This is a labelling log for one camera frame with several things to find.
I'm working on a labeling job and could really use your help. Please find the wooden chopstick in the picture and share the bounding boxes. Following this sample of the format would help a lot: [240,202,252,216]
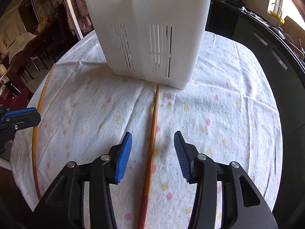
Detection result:
[31,64,56,200]
[138,84,160,229]

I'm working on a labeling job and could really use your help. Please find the red dining chair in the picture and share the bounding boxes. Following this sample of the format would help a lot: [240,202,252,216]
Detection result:
[0,87,31,111]

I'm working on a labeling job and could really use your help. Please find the wooden dining table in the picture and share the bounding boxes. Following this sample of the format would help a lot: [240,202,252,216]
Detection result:
[6,10,72,90]

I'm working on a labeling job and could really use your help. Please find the white floral tablecloth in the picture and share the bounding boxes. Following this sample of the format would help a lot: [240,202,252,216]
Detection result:
[10,32,283,228]

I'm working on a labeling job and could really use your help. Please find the glass sliding door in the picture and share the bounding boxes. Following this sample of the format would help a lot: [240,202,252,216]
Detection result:
[64,0,83,40]

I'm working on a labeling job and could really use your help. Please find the red checkered apron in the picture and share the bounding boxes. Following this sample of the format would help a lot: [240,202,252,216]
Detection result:
[70,0,92,33]

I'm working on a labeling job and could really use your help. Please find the green lower cabinets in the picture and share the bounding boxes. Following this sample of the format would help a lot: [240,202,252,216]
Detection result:
[206,0,304,226]

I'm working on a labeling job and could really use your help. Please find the white plastic utensil holder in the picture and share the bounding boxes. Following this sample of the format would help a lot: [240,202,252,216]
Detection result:
[85,0,210,89]

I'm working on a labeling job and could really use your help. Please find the wooden cutting board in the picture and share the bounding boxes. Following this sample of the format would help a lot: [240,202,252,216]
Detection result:
[283,15,305,49]

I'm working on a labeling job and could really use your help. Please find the small chrome faucet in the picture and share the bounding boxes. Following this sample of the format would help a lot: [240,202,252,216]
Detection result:
[272,3,284,29]

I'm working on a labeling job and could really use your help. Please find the grey dish cloth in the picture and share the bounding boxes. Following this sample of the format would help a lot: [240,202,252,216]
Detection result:
[239,6,267,23]

